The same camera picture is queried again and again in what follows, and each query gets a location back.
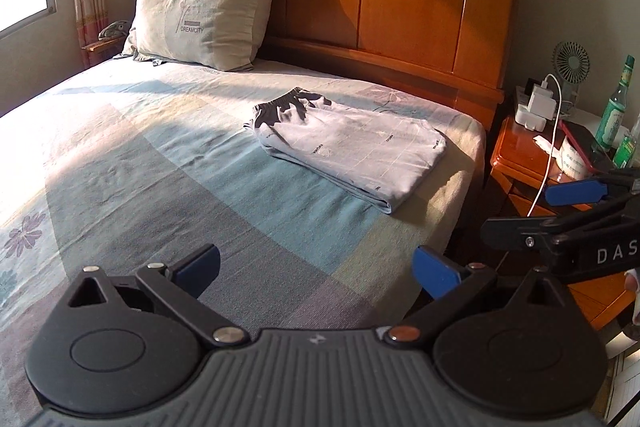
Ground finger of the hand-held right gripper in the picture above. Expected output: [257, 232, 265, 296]
[545, 168, 640, 208]
[481, 205, 627, 254]

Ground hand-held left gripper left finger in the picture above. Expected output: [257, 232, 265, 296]
[67, 243, 251, 350]

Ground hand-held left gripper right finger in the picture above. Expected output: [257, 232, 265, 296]
[385, 245, 575, 353]

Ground light grey pants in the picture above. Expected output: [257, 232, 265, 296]
[243, 87, 448, 215]

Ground person's right hand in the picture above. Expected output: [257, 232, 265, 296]
[622, 270, 640, 326]

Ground red cased phone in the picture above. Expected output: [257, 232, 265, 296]
[560, 121, 614, 174]

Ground small green bottle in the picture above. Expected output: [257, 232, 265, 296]
[615, 114, 640, 168]

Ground wooden nightstand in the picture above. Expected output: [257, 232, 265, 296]
[486, 114, 640, 333]

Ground tall green glass bottle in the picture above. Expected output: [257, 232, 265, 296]
[595, 54, 636, 152]

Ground white power strip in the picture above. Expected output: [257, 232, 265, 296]
[515, 104, 554, 130]

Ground white power adapter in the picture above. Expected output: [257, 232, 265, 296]
[529, 79, 562, 116]

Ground patchwork bed sheet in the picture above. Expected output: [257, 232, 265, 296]
[0, 56, 488, 408]

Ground small beige desk fan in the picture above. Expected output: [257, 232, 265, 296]
[551, 43, 592, 108]

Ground small wooden shelf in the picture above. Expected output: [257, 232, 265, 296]
[81, 38, 121, 56]

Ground beige printed pillow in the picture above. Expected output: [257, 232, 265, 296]
[121, 0, 287, 72]

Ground small grey fabric object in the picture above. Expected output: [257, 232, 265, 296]
[97, 19, 133, 42]

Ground white charging cable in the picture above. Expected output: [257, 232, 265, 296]
[526, 73, 566, 217]

